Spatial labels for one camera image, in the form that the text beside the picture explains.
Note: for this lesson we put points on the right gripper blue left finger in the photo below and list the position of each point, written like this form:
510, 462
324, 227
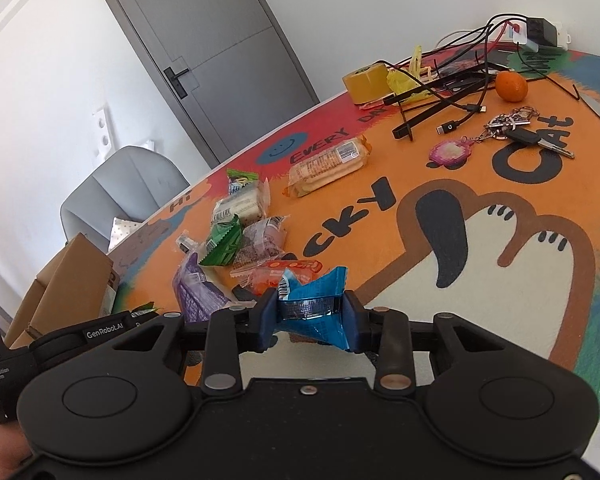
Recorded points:
264, 319

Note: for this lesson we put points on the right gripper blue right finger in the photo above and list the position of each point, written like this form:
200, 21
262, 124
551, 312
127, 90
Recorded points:
354, 319

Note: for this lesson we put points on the blue foil snack packet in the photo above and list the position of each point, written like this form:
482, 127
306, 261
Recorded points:
313, 310

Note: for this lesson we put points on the clear white biscuit packet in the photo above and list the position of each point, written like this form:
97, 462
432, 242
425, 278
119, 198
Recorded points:
249, 204

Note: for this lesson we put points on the person left hand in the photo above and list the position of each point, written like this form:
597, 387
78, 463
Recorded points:
14, 449

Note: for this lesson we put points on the orange snack packet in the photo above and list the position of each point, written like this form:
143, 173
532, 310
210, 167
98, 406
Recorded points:
257, 278

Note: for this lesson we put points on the purple snack bag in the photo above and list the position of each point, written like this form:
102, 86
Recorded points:
197, 296

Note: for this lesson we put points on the brown grain snack packet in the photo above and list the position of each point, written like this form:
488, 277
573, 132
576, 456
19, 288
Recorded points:
261, 241

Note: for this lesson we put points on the green foil snack packet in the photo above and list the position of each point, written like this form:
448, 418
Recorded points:
222, 243

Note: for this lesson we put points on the brown cardboard box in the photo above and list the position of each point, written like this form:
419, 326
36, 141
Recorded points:
77, 285

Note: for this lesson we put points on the small black clear packet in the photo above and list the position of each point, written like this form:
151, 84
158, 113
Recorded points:
186, 244

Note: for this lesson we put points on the orange cracker packet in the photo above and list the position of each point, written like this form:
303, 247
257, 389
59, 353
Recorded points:
328, 166

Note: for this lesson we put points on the green blue snack sachet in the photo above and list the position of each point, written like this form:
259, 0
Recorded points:
239, 179

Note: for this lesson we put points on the white dotted cushion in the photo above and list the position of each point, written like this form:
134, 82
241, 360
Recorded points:
120, 230

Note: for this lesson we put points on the colourful cartoon table mat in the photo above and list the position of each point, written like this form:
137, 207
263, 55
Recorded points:
509, 239

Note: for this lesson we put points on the grey armchair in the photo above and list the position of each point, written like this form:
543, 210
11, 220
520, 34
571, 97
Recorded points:
132, 185

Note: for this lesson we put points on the yellow tape roll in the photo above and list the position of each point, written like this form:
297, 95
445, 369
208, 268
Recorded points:
367, 84

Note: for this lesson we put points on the yellow plastic bag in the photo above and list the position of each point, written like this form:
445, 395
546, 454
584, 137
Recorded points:
399, 83

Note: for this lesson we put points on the key bunch with car key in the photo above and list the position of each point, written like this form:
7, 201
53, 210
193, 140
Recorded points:
514, 126

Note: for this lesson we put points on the orange mandarin fruit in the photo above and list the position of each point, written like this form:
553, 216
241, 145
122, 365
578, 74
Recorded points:
511, 87

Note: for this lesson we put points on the grey door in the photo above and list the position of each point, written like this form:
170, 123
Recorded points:
245, 79

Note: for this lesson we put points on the white power strip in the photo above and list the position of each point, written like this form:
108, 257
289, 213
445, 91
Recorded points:
515, 34

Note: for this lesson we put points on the black power adapter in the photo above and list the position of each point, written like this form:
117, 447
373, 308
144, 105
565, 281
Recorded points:
540, 33

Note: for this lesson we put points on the pink fluffy keychain charm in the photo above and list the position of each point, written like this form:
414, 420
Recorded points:
451, 152

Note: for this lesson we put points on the white wall socket plate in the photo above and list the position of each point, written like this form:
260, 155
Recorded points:
104, 138

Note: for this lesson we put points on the black door handle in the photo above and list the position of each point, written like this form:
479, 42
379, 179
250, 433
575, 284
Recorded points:
174, 79

